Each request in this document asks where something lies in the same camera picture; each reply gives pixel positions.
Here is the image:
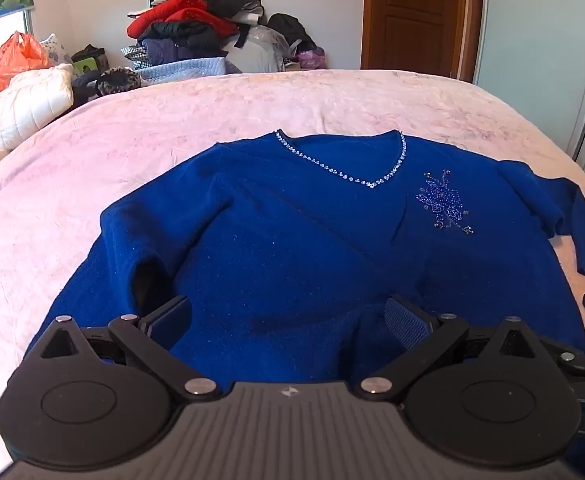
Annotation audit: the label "frosted wardrobe door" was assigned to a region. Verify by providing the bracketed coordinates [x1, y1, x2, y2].
[473, 0, 585, 173]

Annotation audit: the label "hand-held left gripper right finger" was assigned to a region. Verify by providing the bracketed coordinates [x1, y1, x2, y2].
[360, 294, 578, 403]

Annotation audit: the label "red garment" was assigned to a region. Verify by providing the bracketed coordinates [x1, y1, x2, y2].
[126, 0, 238, 39]

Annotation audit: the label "dark furry garment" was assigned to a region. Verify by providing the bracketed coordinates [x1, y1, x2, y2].
[94, 66, 142, 98]

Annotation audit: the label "black and grey garments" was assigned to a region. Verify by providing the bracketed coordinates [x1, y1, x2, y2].
[206, 0, 266, 26]

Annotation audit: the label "blue beaded sweater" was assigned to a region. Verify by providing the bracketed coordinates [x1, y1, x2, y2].
[22, 129, 585, 480]

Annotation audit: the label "purple bag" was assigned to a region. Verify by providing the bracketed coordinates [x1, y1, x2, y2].
[294, 46, 327, 70]

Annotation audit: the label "window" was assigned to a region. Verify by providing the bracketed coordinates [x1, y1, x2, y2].
[0, 7, 36, 82]

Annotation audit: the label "wooden door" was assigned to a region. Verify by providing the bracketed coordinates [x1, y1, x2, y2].
[360, 0, 486, 84]

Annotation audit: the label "clear plastic bag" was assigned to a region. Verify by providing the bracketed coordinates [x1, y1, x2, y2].
[226, 24, 294, 74]

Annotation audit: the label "black bag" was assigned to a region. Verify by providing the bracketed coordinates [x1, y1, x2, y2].
[266, 13, 318, 52]

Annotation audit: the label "dark navy jacket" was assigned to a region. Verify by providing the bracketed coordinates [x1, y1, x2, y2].
[139, 21, 224, 64]

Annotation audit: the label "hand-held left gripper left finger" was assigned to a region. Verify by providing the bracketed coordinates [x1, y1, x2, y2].
[40, 296, 223, 402]

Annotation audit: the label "green box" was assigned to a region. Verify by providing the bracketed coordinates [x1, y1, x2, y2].
[71, 44, 108, 79]

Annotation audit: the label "orange plastic bag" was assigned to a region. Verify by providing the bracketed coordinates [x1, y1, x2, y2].
[0, 31, 52, 121]

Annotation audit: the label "floral pillow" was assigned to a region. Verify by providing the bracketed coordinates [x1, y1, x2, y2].
[37, 33, 74, 67]

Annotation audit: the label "pink bed blanket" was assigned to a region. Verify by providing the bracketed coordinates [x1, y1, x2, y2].
[0, 67, 585, 480]

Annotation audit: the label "light blue knit garment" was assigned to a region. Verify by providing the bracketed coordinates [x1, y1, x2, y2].
[136, 56, 244, 87]

